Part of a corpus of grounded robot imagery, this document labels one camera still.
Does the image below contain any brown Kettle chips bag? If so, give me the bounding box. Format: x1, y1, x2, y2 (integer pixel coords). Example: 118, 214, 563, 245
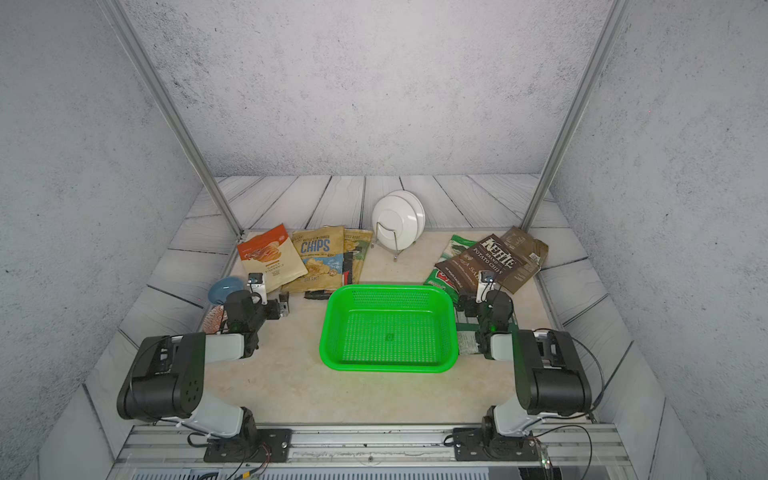
435, 234, 521, 295

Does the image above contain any green Chulo cassava chips bag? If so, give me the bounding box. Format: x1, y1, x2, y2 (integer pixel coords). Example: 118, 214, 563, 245
423, 234, 478, 301

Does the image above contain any dark green chips bag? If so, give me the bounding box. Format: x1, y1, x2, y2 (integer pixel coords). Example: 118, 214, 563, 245
456, 323, 484, 356

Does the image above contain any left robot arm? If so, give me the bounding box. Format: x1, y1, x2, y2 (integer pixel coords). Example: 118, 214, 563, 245
116, 290, 290, 440

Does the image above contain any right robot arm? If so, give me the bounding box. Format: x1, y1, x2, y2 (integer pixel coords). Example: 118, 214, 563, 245
458, 290, 594, 441

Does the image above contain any red beige chips bag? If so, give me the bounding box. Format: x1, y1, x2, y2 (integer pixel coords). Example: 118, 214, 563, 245
237, 224, 308, 293

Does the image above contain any tan blue chips bag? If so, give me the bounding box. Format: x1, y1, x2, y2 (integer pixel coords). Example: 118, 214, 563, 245
282, 226, 345, 293

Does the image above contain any green plastic basket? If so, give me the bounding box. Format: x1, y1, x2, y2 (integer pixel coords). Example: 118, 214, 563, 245
318, 284, 459, 374

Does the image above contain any tan green chips bag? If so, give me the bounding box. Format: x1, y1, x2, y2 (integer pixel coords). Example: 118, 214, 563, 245
343, 229, 373, 285

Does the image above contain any blue bowl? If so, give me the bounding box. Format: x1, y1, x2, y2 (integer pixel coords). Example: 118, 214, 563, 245
208, 276, 245, 305

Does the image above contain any white plate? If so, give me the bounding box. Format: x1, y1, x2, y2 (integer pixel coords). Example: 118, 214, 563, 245
372, 190, 426, 242

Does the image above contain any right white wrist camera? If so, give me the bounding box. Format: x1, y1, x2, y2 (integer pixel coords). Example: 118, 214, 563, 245
475, 270, 496, 304

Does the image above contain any wire plate rack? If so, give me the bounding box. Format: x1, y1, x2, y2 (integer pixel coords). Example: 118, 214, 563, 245
374, 221, 418, 260

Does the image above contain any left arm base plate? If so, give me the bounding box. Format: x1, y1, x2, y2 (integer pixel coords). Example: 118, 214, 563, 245
203, 428, 293, 464

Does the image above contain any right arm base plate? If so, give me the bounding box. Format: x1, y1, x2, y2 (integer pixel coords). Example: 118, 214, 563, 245
443, 427, 540, 462

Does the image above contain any aluminium front rail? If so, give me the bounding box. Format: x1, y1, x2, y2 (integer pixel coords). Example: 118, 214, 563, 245
109, 422, 637, 479

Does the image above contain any right aluminium frame post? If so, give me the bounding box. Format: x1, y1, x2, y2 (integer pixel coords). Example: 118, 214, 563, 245
520, 0, 629, 231

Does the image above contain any aluminium frame post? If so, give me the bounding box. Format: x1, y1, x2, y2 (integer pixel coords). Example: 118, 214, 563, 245
520, 0, 629, 231
99, 0, 244, 239

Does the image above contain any left aluminium frame post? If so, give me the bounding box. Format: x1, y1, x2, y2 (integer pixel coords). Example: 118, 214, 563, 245
99, 0, 244, 239

